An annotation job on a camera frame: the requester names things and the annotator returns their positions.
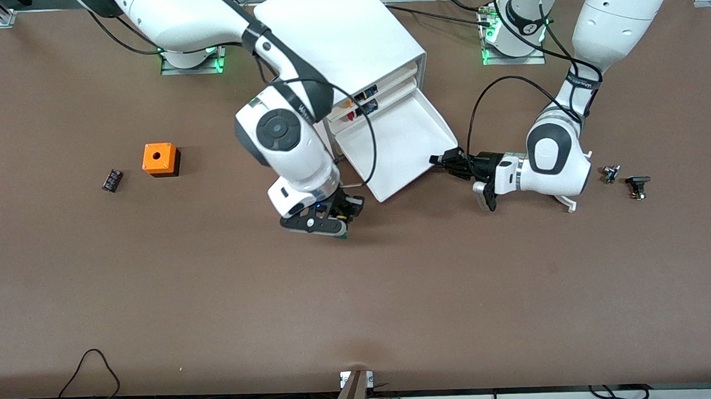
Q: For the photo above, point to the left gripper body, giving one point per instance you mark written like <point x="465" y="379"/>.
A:
<point x="482" y="163"/>

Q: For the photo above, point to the green head push button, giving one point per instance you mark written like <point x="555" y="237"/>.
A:
<point x="342" y="236"/>

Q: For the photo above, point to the large white drawer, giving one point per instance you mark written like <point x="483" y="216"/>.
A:
<point x="401" y="142"/>

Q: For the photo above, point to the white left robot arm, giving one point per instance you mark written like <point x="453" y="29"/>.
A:
<point x="554" y="152"/>

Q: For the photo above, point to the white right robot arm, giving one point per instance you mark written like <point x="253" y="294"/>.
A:
<point x="279" y="130"/>

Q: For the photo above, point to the red head push button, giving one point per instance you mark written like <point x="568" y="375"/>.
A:
<point x="370" y="107"/>

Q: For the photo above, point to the orange head push button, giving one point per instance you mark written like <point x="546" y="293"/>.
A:
<point x="365" y="94"/>

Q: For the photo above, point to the white drawer cabinet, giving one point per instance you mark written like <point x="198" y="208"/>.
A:
<point x="346" y="29"/>

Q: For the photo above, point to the white curved plastic piece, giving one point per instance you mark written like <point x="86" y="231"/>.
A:
<point x="568" y="202"/>

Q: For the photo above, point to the small silver metal component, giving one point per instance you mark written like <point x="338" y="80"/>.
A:
<point x="611" y="174"/>

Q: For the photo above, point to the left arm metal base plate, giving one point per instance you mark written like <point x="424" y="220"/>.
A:
<point x="488" y="56"/>

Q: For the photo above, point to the orange button enclosure box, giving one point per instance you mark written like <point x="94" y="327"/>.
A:
<point x="158" y="158"/>

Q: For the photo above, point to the small black switch component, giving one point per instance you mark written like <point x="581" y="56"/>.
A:
<point x="638" y="185"/>

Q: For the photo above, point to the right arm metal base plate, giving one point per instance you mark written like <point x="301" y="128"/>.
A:
<point x="169" y="69"/>

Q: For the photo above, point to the camera mounting post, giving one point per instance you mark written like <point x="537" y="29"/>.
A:
<point x="350" y="397"/>

